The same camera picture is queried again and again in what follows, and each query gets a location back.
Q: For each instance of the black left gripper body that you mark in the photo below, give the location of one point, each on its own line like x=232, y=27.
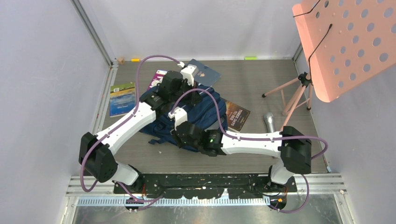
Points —
x=184, y=87

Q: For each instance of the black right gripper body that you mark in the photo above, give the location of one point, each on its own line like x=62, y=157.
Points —
x=181, y=143

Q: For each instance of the dark Three Days book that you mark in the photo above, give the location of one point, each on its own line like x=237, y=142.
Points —
x=236, y=116

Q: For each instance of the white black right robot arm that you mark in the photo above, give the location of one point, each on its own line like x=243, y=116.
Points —
x=291, y=148

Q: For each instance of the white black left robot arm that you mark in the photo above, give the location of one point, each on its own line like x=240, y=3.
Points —
x=97, y=151

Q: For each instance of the purple cartoon book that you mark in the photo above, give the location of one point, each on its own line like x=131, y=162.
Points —
x=157, y=78

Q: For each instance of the dark blue notebook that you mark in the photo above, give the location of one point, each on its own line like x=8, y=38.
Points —
x=205, y=75

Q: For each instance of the blue green landscape book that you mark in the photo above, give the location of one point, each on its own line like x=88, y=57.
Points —
x=122, y=99

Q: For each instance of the small wooden cube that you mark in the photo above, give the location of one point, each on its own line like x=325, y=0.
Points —
x=121, y=60

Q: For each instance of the green tape piece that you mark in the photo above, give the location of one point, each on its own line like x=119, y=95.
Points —
x=250, y=58

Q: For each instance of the silver metal cylinder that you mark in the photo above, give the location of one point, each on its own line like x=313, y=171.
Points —
x=269, y=122

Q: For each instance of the pink perforated stand board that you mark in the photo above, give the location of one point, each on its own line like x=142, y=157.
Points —
x=346, y=42

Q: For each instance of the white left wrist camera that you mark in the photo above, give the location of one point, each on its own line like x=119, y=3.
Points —
x=188, y=72

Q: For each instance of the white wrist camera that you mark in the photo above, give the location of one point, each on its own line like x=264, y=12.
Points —
x=179, y=115
x=188, y=72

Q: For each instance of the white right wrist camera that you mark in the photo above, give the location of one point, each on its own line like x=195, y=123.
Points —
x=179, y=115

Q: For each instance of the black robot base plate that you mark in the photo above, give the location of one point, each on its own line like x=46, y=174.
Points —
x=205, y=186

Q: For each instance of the aluminium frame rail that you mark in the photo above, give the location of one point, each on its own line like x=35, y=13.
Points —
x=91, y=30

